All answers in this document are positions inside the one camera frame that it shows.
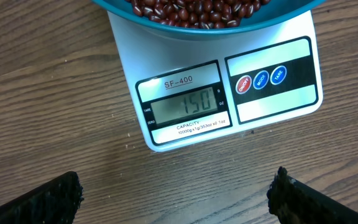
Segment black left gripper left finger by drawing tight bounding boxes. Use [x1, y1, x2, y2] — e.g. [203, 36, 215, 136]
[0, 171, 84, 224]

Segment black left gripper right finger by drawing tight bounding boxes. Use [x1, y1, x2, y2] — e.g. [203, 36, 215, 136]
[267, 167, 358, 224]

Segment white digital kitchen scale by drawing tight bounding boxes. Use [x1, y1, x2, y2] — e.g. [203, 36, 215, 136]
[109, 11, 323, 152]

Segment teal plastic bowl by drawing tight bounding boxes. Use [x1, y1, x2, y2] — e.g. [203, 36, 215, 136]
[93, 0, 325, 36]

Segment red beans in bowl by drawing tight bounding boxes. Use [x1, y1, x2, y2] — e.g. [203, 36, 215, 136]
[126, 0, 270, 29]

